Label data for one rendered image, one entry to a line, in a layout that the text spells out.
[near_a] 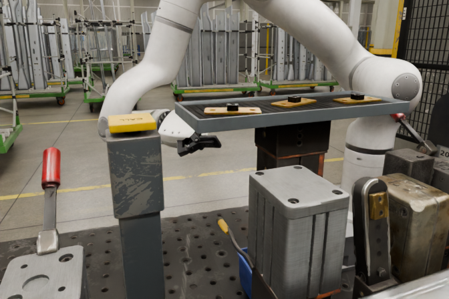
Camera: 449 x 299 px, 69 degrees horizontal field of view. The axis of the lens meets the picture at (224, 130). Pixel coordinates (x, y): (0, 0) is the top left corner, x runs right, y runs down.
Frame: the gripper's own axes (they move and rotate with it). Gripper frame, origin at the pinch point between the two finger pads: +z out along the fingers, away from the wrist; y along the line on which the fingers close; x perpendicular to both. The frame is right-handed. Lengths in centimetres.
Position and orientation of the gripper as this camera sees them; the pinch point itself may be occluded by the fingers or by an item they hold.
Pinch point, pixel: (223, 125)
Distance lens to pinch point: 68.3
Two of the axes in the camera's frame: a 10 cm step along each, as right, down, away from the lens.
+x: -3.9, -7.0, -6.0
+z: 8.4, -0.1, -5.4
